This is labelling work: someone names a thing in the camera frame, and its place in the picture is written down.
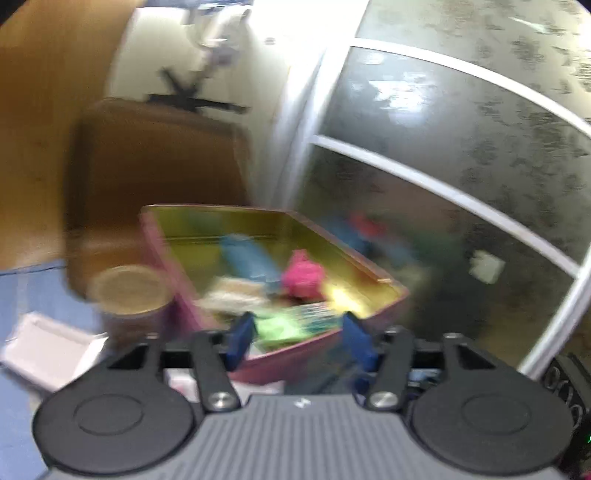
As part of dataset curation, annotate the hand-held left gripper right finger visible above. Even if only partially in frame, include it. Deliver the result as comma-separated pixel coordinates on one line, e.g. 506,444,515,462
342,311,506,413

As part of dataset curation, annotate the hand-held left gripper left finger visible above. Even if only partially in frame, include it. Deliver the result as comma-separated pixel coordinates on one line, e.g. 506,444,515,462
107,311,258,413

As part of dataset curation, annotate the green packet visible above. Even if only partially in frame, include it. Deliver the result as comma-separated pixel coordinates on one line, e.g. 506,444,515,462
254,311,315,347

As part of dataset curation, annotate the printed packet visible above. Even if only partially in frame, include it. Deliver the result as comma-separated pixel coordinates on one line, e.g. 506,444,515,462
198,276,269,315

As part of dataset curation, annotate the white blue toothpaste box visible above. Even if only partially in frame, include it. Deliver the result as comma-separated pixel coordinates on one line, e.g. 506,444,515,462
291,301,345,335

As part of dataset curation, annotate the blue plastic pouch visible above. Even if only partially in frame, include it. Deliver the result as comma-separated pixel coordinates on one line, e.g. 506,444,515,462
219,234,282,291

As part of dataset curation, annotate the pink cloth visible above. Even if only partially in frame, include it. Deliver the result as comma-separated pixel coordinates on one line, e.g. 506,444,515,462
281,249,326,301

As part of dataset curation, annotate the pink tin box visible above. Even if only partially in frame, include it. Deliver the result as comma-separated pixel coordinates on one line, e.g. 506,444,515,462
140,203,411,386

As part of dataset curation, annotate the round purple tin can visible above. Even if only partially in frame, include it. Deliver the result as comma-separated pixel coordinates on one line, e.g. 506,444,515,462
90,265,176,352

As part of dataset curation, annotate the white paper note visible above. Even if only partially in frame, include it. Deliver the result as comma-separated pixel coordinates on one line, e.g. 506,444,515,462
468,249,506,284

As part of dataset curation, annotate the brown wooden chair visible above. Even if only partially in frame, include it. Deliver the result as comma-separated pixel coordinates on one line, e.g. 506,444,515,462
65,98,252,301

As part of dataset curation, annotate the white shallow tray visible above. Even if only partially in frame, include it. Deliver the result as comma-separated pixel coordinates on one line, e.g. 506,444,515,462
0,311,109,393

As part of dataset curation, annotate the frosted glass partition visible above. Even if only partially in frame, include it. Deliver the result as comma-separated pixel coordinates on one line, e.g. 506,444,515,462
268,0,591,379

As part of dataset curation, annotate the black star-shaped stand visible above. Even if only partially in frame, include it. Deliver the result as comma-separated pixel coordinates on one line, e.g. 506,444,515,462
145,67,252,116

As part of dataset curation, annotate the wooden cabinet panel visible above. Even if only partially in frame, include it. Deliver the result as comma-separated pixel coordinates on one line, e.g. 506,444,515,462
0,9,139,273

